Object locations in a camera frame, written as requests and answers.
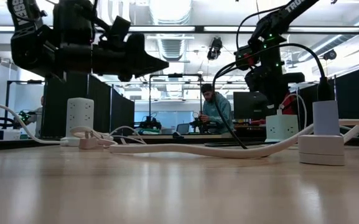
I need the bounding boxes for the black monitor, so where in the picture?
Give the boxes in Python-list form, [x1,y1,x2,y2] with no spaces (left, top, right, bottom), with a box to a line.
[233,91,269,121]

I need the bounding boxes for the black metal station frame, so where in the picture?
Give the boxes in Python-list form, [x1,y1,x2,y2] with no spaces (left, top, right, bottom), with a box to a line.
[148,73,203,126]

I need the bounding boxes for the pale cube power strip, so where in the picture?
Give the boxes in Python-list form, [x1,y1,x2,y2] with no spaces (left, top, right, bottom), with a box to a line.
[265,113,299,144]

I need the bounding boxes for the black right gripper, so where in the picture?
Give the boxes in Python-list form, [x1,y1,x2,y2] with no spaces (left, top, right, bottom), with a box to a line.
[235,43,306,110]

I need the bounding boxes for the white USB cable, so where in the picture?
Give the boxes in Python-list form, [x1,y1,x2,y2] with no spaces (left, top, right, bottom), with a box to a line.
[277,92,308,130]

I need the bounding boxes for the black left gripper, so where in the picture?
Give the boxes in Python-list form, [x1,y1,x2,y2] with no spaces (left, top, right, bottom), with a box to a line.
[53,0,170,83]

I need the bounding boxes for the light blue USB charger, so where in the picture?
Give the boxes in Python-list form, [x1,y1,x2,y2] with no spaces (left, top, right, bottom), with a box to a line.
[312,100,341,137]

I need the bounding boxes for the small lavender cable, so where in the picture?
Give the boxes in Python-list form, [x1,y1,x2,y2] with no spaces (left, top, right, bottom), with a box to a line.
[109,124,149,146]

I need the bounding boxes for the black ceiling camera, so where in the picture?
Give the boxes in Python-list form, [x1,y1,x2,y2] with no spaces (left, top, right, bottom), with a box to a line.
[206,36,224,62]

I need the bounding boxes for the white power strip cord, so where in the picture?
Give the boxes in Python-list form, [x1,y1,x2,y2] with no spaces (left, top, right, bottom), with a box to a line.
[70,107,359,160]

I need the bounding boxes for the person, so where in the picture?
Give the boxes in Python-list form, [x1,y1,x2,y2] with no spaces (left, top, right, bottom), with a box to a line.
[198,83,234,135]
[26,95,45,138]

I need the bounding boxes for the red storage bins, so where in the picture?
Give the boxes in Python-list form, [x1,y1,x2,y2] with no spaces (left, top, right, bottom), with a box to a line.
[280,92,296,116]

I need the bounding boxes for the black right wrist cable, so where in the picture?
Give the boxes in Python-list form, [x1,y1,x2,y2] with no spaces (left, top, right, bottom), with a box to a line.
[235,4,289,54]

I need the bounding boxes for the short black USB cable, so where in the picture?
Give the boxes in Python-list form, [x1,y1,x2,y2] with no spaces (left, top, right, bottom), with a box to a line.
[212,42,336,150]

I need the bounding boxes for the white box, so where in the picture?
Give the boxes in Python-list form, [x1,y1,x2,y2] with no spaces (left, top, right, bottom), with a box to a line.
[0,128,22,141]

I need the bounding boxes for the white tower power strip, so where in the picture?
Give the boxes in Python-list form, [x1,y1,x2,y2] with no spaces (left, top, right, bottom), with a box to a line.
[61,96,95,147]

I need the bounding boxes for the white tower strip cord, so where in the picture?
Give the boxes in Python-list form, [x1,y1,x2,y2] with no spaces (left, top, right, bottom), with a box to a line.
[0,103,68,146]

